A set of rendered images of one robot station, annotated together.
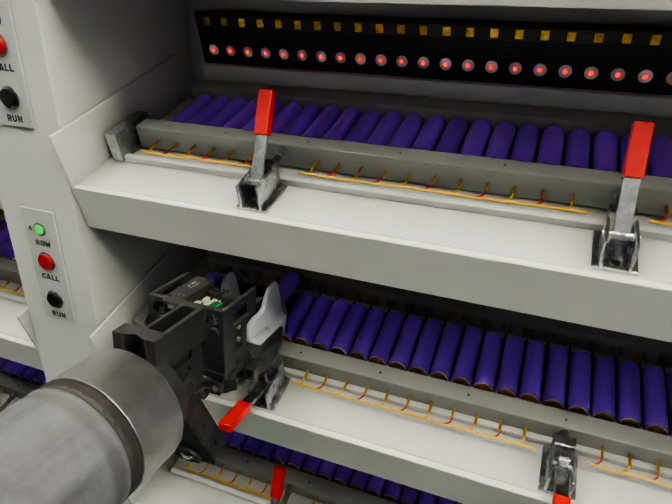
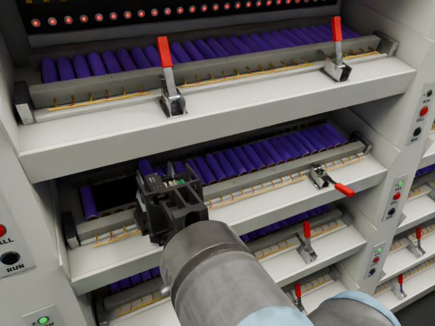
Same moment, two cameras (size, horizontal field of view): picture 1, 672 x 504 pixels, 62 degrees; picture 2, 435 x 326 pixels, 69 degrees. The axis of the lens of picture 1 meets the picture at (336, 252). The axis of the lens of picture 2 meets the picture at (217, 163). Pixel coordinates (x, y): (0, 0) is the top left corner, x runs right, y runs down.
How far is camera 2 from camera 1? 0.32 m
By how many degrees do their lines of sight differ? 40
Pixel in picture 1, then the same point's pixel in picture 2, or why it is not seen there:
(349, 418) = (234, 211)
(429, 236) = (273, 94)
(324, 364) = (207, 193)
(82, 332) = (42, 268)
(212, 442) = not seen: hidden behind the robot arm
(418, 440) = (267, 201)
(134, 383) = (226, 231)
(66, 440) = (257, 270)
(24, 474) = (276, 292)
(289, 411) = not seen: hidden behind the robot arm
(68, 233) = (18, 196)
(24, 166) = not seen: outside the picture
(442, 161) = (249, 57)
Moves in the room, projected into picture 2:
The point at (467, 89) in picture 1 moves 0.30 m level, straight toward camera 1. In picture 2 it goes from (217, 21) to (383, 50)
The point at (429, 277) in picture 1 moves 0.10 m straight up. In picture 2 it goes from (276, 115) to (281, 43)
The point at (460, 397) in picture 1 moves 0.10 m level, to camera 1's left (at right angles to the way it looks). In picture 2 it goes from (272, 173) to (235, 198)
